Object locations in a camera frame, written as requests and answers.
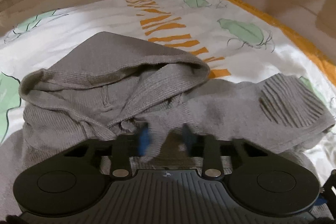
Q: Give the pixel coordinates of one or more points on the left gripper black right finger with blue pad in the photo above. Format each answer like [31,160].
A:
[208,148]

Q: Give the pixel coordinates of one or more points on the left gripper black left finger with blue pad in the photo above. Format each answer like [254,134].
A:
[127,146]

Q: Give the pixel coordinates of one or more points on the grey knit hooded sweater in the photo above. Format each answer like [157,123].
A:
[112,84]

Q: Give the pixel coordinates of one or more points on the white leaf print bed sheet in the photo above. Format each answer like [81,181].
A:
[237,42]

